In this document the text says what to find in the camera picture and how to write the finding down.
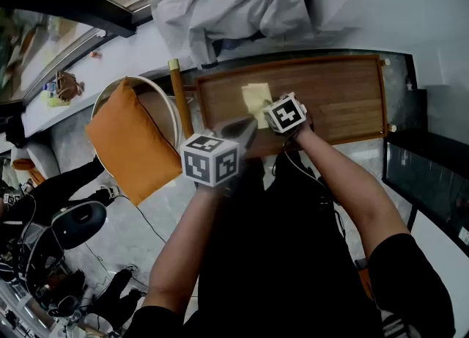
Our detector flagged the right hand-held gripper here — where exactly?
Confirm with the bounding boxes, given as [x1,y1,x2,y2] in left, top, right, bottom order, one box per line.
[262,91,308,135]

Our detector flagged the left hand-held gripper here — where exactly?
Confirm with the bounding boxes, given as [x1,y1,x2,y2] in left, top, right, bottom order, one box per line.
[180,116,259,188]

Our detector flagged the person's left forearm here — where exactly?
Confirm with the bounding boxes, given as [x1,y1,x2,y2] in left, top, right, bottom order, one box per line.
[144,182,228,315]

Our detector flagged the person's right forearm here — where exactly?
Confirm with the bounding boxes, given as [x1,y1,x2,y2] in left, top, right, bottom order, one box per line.
[295,125,410,257]

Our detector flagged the large orange cushion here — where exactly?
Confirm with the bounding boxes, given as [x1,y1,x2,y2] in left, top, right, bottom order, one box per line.
[84,76,183,207]

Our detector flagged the black window frame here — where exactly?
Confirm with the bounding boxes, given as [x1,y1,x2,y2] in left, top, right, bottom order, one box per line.
[0,0,155,39]

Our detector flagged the grey fabric sheet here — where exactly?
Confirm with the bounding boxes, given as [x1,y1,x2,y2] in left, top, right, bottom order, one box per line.
[150,0,316,70]

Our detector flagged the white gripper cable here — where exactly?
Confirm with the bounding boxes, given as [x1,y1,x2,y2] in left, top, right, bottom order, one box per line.
[284,145,323,183]

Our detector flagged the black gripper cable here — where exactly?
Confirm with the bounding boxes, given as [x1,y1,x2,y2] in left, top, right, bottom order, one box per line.
[270,134,330,187]

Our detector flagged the black floor cable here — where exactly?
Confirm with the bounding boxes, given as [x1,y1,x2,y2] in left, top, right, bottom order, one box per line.
[117,195,168,244]

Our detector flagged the white armchair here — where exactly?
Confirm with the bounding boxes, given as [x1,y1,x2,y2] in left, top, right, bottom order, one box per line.
[10,140,59,187]

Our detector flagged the yellow-green bag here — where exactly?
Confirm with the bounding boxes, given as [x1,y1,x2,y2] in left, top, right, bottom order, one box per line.
[40,87,70,109]

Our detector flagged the black round chair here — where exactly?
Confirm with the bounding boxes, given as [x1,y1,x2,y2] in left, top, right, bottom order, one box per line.
[51,200,108,250]

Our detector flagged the white round chair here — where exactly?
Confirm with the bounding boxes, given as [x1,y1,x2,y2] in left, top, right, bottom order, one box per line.
[90,75,184,183]

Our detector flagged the yellow cloth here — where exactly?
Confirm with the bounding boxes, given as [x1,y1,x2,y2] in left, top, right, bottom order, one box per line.
[240,81,274,129]

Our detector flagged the brown bag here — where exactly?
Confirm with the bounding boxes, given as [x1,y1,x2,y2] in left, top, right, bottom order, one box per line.
[54,70,84,103]

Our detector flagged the person's black shirt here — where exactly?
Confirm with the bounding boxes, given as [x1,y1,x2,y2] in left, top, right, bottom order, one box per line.
[124,153,457,338]

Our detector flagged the wooden serving cart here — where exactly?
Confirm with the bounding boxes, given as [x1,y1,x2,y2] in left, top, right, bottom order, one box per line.
[167,54,399,160]

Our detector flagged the black glass-door fridge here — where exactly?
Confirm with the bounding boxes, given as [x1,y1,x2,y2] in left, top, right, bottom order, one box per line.
[381,129,469,248]

